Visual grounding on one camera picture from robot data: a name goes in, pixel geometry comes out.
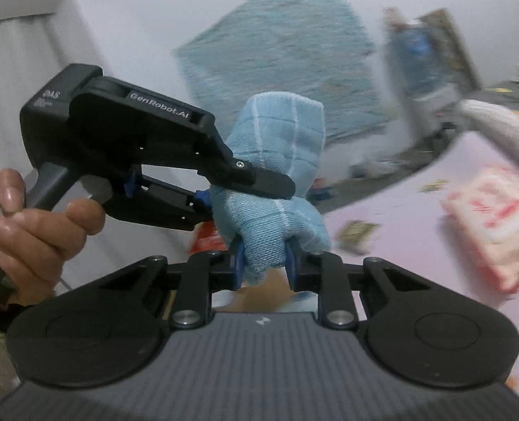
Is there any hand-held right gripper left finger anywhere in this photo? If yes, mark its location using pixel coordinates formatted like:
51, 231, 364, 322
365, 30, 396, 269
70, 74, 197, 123
99, 237, 245, 329

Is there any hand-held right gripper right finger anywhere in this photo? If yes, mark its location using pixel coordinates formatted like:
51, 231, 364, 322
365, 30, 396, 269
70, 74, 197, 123
286, 240, 431, 329

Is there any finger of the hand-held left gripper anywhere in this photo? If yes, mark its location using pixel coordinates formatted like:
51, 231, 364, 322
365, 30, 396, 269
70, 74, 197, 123
207, 158, 296, 200
106, 174, 214, 231

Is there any light blue cloth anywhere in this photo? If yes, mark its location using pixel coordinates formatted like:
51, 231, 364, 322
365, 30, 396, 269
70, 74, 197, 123
209, 91, 332, 286

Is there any person's left hand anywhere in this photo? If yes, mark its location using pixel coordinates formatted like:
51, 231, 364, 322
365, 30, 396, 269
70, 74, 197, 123
0, 169, 107, 305

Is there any red orange snack bag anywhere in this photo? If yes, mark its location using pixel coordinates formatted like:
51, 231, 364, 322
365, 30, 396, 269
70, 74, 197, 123
189, 221, 225, 255

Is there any small green yellow packet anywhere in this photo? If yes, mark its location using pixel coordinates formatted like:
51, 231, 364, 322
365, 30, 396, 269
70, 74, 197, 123
336, 219, 380, 255

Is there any teal patterned hanging cloth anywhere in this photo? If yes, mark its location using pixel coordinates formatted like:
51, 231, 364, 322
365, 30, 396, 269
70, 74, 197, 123
172, 0, 376, 143

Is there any white water dispenser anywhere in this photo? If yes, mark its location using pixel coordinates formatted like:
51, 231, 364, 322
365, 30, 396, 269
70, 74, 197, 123
411, 83, 457, 141

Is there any blue water jug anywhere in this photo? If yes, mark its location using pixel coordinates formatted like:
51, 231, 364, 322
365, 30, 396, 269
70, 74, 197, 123
384, 9, 440, 97

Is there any beige red wet wipes pack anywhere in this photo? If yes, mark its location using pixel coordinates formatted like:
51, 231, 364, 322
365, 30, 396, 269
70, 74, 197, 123
439, 164, 519, 294

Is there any wooden board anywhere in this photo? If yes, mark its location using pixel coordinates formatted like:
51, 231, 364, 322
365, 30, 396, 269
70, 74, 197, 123
417, 9, 481, 93

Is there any white fringed blanket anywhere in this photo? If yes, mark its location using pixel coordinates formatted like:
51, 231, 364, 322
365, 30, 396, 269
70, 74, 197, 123
457, 99, 519, 141

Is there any grey blanket with yellow figures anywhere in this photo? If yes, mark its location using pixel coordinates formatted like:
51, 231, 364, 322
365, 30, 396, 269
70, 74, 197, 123
483, 81, 519, 123

